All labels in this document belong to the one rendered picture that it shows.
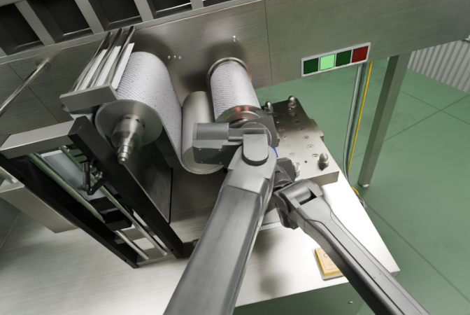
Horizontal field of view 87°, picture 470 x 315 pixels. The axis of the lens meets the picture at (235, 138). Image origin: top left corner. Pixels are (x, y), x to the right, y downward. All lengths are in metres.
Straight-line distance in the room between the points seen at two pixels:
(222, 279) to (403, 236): 1.75
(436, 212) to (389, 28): 1.37
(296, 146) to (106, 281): 0.74
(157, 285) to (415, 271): 1.45
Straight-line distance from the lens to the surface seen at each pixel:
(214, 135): 0.40
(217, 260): 0.27
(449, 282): 1.92
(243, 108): 0.59
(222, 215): 0.29
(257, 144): 0.35
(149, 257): 0.90
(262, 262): 0.82
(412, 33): 1.15
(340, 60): 1.02
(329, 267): 0.79
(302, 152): 0.86
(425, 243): 1.98
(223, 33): 0.86
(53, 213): 1.08
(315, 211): 0.51
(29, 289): 1.14
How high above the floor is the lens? 1.67
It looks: 43 degrees down
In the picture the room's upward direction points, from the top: 14 degrees counter-clockwise
